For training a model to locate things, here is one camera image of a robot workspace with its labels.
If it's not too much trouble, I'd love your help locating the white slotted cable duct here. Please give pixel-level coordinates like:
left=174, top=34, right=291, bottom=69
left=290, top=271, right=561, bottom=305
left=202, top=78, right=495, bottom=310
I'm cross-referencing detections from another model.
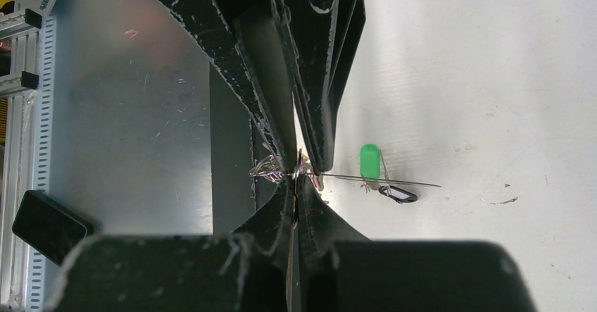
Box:
left=24, top=15, right=56, bottom=311

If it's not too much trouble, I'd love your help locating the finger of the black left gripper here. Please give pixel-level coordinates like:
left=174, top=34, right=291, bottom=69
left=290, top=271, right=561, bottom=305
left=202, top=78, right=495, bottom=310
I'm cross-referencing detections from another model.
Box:
left=158, top=0, right=297, bottom=173
left=272, top=0, right=366, bottom=174

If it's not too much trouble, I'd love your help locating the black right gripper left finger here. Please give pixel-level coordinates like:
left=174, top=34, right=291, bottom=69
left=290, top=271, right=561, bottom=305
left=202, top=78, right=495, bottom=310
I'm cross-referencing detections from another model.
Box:
left=232, top=177, right=295, bottom=273

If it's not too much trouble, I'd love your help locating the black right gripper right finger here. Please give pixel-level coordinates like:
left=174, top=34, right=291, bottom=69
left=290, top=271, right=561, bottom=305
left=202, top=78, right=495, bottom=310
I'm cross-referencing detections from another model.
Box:
left=296, top=175, right=368, bottom=273

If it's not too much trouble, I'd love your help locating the black smartphone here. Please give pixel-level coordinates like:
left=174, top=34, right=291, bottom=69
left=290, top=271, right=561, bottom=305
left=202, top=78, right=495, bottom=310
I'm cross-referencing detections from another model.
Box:
left=12, top=189, right=95, bottom=266

